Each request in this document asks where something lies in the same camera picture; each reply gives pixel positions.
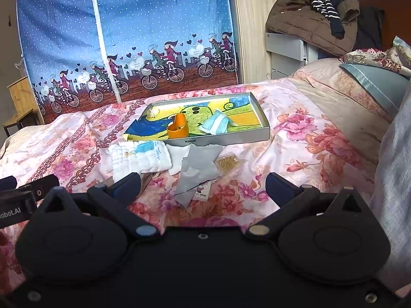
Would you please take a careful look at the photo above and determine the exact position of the grey white cabinet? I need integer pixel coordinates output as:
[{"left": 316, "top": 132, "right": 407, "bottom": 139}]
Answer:
[{"left": 266, "top": 32, "right": 319, "bottom": 79}]

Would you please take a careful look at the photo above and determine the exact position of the white quilted gauze towel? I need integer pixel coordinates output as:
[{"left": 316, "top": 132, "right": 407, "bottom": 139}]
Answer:
[{"left": 108, "top": 140, "right": 174, "bottom": 182}]

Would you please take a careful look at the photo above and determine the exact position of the wooden nightstand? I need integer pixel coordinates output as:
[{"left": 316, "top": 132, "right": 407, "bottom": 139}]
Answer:
[{"left": 3, "top": 76, "right": 41, "bottom": 138}]

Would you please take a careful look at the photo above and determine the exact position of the grey cloth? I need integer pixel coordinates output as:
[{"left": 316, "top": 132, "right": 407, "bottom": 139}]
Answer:
[{"left": 174, "top": 144, "right": 223, "bottom": 207}]

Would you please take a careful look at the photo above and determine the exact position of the grey tray with printed bottom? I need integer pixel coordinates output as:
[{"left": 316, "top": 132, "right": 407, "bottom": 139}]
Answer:
[{"left": 124, "top": 92, "right": 270, "bottom": 148}]

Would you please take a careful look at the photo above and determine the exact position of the floral pink bedsheet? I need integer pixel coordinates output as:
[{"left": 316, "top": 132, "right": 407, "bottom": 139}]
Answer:
[{"left": 0, "top": 56, "right": 395, "bottom": 296}]

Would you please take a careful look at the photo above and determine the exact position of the dark garment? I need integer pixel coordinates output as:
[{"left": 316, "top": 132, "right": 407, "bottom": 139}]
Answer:
[{"left": 353, "top": 6, "right": 386, "bottom": 52}]

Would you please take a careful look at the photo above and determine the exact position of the clear bag of gold bits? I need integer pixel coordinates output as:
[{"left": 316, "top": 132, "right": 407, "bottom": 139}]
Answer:
[{"left": 214, "top": 157, "right": 240, "bottom": 178}]

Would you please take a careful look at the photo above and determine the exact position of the brown padded jacket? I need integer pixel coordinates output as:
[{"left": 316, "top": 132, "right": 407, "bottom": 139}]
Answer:
[{"left": 266, "top": 0, "right": 360, "bottom": 56}]

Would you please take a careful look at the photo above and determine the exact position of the light grey fabric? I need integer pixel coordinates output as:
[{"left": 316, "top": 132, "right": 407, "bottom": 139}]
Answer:
[{"left": 369, "top": 83, "right": 411, "bottom": 296}]

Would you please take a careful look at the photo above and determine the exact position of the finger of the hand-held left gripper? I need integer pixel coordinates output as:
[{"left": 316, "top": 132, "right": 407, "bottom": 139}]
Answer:
[
  {"left": 0, "top": 176, "right": 17, "bottom": 194},
  {"left": 18, "top": 175, "right": 60, "bottom": 200}
]

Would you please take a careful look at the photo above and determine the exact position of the floral patterned pillow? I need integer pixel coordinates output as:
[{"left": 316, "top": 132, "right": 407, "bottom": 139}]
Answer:
[{"left": 340, "top": 37, "right": 411, "bottom": 78}]

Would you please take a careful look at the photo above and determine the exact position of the orange heart-shaped container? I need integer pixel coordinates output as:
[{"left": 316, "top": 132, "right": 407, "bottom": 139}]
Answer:
[{"left": 167, "top": 113, "right": 190, "bottom": 139}]

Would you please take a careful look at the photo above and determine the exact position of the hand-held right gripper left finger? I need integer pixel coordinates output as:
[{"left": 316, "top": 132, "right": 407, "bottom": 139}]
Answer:
[{"left": 32, "top": 172, "right": 159, "bottom": 238}]

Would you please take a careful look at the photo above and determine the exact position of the blue printed fabric wardrobe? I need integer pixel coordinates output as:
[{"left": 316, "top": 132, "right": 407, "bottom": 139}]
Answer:
[{"left": 15, "top": 0, "right": 242, "bottom": 125}]

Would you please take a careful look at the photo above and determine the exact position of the white cloth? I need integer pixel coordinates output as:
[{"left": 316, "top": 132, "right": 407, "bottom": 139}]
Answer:
[{"left": 165, "top": 144, "right": 193, "bottom": 176}]

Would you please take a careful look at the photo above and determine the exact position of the black white striped sweater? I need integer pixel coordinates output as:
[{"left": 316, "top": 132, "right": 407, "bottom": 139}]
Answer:
[{"left": 305, "top": 0, "right": 357, "bottom": 38}]

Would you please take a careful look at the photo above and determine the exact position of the brown wooden headboard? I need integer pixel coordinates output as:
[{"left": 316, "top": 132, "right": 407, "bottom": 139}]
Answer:
[{"left": 357, "top": 0, "right": 411, "bottom": 50}]

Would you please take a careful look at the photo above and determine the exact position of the blue-grey pillow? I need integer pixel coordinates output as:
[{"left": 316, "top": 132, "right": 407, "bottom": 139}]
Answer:
[{"left": 339, "top": 62, "right": 411, "bottom": 119}]

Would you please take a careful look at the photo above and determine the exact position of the light wooden wardrobe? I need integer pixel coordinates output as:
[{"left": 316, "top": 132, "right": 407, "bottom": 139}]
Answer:
[{"left": 226, "top": 0, "right": 309, "bottom": 84}]

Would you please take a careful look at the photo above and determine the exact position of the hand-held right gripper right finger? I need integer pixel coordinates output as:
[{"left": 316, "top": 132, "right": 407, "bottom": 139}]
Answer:
[{"left": 246, "top": 172, "right": 373, "bottom": 239}]

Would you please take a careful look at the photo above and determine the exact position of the blue striped soft packet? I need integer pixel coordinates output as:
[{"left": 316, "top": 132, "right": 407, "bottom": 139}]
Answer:
[{"left": 198, "top": 109, "right": 236, "bottom": 134}]

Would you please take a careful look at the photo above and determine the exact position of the small printed packet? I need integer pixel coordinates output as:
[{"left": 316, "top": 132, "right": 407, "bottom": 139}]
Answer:
[{"left": 192, "top": 181, "right": 211, "bottom": 201}]

